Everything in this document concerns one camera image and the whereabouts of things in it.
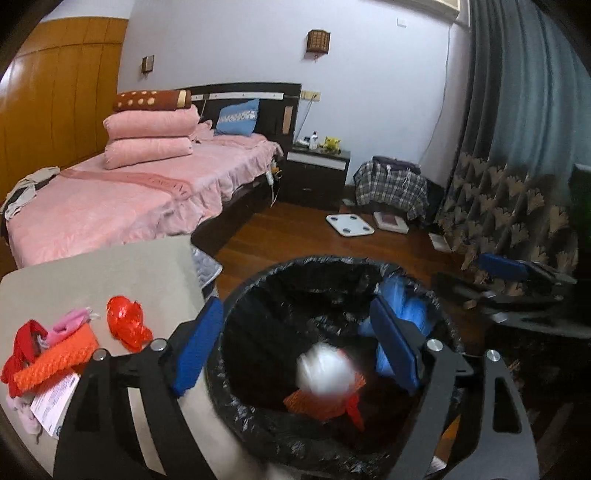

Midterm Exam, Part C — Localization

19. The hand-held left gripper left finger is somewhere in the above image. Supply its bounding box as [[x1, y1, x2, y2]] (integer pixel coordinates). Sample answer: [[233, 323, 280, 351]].
[[53, 296, 225, 480]]

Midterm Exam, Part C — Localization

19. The small pink cloth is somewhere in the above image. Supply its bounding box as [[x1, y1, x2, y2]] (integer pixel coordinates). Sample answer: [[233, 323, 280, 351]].
[[191, 119, 215, 144]]

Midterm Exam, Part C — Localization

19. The red strap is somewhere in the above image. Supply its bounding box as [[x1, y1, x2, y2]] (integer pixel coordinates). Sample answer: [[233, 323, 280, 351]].
[[0, 320, 49, 398], [344, 392, 366, 431]]

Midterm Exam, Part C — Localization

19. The small white box on floor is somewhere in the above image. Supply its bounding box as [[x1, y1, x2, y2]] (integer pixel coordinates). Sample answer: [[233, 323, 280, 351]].
[[373, 211, 408, 234]]

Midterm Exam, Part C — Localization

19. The dark wooden headboard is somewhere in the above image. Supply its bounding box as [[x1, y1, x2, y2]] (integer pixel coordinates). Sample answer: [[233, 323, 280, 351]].
[[178, 83, 303, 148]]

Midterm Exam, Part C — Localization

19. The pile of clothes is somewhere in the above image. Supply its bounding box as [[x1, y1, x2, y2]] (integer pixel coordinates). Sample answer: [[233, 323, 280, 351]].
[[0, 166, 61, 217]]

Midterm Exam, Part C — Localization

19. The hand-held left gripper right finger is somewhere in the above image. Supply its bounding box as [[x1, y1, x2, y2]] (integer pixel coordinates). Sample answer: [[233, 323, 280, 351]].
[[369, 298, 541, 480]]

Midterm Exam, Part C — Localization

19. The white paper ball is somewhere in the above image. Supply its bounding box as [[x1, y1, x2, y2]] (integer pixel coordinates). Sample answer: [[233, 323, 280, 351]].
[[295, 342, 356, 398]]

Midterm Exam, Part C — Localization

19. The red plastic bag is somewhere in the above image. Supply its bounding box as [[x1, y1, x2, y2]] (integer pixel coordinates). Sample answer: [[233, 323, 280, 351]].
[[106, 295, 153, 352]]

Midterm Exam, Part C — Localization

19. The pale pink cloth scrap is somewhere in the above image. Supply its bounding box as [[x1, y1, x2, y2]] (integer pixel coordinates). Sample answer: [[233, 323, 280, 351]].
[[7, 396, 42, 435]]

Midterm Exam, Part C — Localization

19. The dark nightstand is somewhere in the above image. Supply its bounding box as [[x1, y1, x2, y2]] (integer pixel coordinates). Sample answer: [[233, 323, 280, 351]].
[[279, 148, 352, 210]]

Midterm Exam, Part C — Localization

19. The wooden wardrobe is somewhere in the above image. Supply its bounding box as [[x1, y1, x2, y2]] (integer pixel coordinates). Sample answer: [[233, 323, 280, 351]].
[[0, 18, 129, 199]]

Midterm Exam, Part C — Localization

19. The plaid cloth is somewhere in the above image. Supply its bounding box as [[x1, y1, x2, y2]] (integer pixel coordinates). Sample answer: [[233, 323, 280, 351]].
[[353, 157, 429, 220]]

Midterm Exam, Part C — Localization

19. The grey quilted pad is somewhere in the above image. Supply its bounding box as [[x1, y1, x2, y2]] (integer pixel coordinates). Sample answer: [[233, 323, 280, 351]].
[[190, 244, 223, 301]]

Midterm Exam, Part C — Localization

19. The bed with pink bedspread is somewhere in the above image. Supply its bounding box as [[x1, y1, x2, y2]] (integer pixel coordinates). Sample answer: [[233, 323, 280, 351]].
[[0, 134, 287, 271]]

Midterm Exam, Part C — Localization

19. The white wall cable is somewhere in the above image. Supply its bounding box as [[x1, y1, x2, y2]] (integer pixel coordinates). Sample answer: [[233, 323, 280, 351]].
[[431, 23, 455, 153]]

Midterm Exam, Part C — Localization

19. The black screen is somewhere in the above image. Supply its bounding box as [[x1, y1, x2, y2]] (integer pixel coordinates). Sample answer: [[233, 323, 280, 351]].
[[570, 164, 591, 232]]

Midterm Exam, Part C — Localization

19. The grey patterned curtain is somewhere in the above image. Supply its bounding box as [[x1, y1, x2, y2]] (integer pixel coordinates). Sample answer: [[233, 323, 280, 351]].
[[436, 0, 591, 296]]

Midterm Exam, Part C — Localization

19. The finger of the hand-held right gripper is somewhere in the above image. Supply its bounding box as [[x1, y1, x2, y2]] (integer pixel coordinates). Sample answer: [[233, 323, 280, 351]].
[[433, 272, 497, 305], [475, 253, 578, 287]]

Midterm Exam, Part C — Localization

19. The wooden wall plaque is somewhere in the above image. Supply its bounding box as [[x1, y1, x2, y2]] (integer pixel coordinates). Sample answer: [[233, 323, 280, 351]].
[[306, 29, 331, 56]]

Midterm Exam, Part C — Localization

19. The blue plastic bag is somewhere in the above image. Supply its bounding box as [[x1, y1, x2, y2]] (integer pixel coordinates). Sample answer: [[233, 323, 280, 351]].
[[358, 272, 435, 377]]

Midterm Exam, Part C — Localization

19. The white printed paper label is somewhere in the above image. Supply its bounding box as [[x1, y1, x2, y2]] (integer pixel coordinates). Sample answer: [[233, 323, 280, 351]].
[[30, 371, 81, 437]]

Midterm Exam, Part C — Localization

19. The white air conditioner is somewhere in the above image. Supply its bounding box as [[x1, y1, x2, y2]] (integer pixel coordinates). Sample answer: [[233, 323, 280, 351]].
[[425, 0, 462, 23]]

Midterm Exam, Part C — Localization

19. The white bathroom scale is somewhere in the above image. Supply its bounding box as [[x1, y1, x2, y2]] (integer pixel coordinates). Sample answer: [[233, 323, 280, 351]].
[[325, 212, 376, 238]]

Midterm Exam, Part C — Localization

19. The trash bin with black bag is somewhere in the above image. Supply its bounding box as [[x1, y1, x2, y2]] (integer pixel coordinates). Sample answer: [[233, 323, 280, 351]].
[[205, 256, 467, 480]]

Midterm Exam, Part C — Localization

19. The beige tablecloth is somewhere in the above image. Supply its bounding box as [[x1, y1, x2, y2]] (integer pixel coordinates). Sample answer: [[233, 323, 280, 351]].
[[0, 237, 278, 480]]

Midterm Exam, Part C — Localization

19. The brown dotted rolled blanket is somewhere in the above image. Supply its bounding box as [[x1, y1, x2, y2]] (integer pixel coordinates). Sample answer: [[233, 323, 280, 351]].
[[113, 89, 192, 112]]

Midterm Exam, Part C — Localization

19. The white power strip cable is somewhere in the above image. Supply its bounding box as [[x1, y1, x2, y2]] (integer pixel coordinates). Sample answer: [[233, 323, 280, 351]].
[[265, 159, 282, 204]]

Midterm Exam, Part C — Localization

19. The orange mesh pad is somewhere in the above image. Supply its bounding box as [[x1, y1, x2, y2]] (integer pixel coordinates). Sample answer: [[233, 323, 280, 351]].
[[13, 330, 100, 393], [283, 374, 368, 423]]

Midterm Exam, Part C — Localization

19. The blue pillow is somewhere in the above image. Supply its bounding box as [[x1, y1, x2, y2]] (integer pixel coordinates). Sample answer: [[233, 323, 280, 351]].
[[215, 98, 260, 137]]

